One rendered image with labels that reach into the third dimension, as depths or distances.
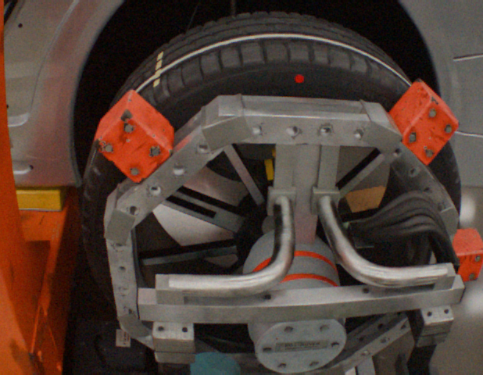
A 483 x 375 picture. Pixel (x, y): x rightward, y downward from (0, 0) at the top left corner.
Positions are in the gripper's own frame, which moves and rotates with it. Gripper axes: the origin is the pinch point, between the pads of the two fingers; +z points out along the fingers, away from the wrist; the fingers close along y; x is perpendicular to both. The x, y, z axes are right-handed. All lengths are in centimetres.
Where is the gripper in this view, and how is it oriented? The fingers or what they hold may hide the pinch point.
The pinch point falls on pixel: (414, 371)
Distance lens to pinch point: 89.2
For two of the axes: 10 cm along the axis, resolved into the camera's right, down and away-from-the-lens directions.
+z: -0.6, -5.4, 8.4
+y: 10.0, 0.1, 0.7
